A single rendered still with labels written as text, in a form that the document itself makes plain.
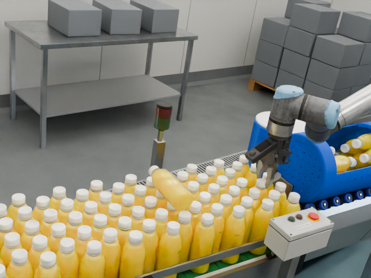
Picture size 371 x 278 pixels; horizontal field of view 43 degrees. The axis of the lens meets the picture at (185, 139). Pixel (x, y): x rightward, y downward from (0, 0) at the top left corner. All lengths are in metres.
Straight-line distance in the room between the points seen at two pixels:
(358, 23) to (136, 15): 2.65
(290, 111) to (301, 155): 0.36
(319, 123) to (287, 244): 0.41
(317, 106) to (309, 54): 4.09
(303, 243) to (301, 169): 0.43
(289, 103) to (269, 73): 4.45
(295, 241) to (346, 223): 0.65
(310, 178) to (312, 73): 3.82
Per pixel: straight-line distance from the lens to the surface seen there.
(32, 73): 4.88
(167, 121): 1.87
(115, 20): 4.25
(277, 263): 1.80
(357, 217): 2.23
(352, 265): 3.46
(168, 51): 5.70
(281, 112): 1.62
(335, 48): 5.49
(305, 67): 5.73
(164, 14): 4.54
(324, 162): 1.87
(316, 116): 1.61
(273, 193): 1.71
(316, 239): 1.65
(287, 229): 1.56
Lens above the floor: 1.95
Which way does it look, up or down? 25 degrees down
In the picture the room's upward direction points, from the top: 9 degrees clockwise
